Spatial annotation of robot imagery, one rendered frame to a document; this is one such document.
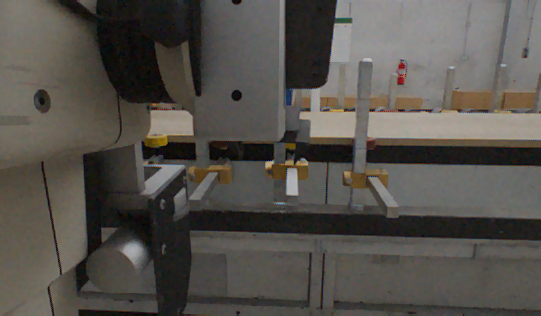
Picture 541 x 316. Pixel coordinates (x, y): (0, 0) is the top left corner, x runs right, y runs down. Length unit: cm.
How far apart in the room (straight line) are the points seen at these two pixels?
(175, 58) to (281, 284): 147
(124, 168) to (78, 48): 16
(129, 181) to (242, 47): 20
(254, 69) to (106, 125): 10
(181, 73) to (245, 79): 3
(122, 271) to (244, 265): 127
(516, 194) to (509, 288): 43
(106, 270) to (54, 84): 19
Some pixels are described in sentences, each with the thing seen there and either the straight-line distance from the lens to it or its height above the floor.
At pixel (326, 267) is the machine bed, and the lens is 155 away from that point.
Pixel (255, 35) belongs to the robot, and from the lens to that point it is 20.
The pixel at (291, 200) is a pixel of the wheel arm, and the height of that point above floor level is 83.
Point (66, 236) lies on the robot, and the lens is 32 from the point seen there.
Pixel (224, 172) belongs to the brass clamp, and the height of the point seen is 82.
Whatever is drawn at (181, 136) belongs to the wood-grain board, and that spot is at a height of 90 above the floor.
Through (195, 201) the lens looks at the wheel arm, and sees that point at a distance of 94.
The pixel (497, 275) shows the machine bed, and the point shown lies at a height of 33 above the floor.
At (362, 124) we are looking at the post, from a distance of 113.
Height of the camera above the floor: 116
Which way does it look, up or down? 15 degrees down
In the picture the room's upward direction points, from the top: straight up
